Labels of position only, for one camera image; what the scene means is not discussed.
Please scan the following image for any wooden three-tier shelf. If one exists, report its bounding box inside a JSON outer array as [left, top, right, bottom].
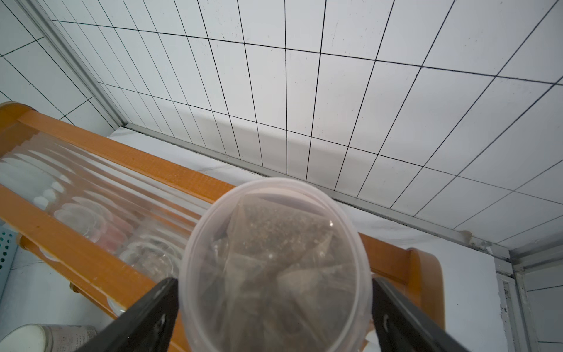
[[1, 103, 445, 351]]

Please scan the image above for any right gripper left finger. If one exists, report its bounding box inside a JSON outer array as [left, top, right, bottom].
[[79, 278, 179, 352]]

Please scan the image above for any tall white-lid seed jar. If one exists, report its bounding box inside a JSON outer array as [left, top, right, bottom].
[[1, 324, 98, 352]]

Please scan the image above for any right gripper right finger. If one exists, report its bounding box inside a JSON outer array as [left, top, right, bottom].
[[372, 278, 467, 352]]

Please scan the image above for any green seed cup middle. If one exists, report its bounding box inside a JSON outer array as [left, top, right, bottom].
[[117, 234, 181, 282]]

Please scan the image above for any red seed cup top shelf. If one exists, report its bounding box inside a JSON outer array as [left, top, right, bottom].
[[179, 177, 372, 351]]

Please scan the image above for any light blue plastic basket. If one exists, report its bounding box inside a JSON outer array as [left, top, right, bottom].
[[0, 223, 18, 296]]

